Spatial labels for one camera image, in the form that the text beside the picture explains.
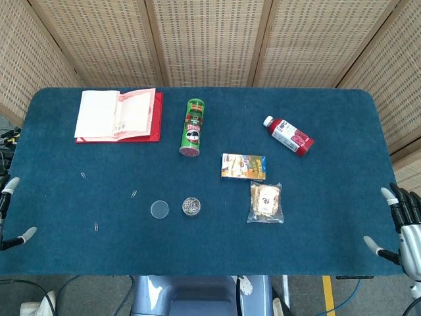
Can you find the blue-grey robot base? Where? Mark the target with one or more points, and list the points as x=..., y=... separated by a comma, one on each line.
x=197, y=293

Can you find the yellow floor tape strip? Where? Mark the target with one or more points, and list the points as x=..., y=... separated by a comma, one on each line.
x=328, y=296

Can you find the woven folding screen panel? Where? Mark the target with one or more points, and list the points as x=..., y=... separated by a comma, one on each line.
x=207, y=39
x=322, y=39
x=19, y=66
x=102, y=39
x=398, y=82

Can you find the round tin of clips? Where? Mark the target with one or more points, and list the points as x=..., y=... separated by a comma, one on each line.
x=191, y=206

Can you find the pink bordered certificate sheet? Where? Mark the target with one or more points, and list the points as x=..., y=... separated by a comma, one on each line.
x=135, y=113

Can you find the white paper sheet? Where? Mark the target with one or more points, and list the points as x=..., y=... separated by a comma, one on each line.
x=97, y=113

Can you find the clear bag of snacks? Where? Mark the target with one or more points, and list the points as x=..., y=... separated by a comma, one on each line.
x=265, y=202

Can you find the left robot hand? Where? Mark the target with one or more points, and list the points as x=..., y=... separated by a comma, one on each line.
x=12, y=183

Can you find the white table leg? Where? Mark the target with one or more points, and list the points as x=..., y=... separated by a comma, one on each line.
x=285, y=291

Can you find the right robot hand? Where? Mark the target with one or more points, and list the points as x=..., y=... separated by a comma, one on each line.
x=409, y=243

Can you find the blue felt table cover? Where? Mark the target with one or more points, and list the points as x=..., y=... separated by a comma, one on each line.
x=210, y=243

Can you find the red certificate folder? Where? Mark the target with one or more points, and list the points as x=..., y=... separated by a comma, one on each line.
x=158, y=115

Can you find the black bar under table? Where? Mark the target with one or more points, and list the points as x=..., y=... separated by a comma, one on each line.
x=354, y=277

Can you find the clear round plastic lid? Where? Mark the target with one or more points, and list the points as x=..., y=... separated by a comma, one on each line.
x=160, y=209

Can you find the green Pringles can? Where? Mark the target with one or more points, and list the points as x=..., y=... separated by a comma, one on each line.
x=193, y=126

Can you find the red juice bottle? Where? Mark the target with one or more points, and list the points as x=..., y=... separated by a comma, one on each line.
x=291, y=135

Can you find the colourful printed cardboard box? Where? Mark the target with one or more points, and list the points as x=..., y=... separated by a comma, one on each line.
x=243, y=166

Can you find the white perforated plate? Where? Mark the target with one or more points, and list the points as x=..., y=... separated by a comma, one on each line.
x=246, y=285

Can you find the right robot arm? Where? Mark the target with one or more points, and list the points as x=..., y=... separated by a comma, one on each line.
x=416, y=289

